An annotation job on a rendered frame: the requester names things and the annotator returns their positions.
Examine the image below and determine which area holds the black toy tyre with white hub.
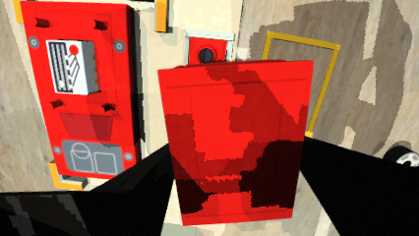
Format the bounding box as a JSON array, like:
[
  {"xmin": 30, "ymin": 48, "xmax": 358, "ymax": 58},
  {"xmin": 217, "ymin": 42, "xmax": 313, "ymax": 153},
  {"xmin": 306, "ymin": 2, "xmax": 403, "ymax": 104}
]
[{"xmin": 383, "ymin": 146, "xmax": 419, "ymax": 167}]

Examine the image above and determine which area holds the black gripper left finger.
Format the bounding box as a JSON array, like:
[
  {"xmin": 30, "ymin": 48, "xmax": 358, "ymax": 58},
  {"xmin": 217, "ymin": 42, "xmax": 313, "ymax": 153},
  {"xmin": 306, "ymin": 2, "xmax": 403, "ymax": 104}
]
[{"xmin": 0, "ymin": 143, "xmax": 174, "ymax": 236}]

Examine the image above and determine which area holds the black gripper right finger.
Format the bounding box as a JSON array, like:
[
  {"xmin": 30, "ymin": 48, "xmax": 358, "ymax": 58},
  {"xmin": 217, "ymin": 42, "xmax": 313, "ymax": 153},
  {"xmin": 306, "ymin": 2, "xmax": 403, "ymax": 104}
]
[{"xmin": 300, "ymin": 136, "xmax": 419, "ymax": 236}]

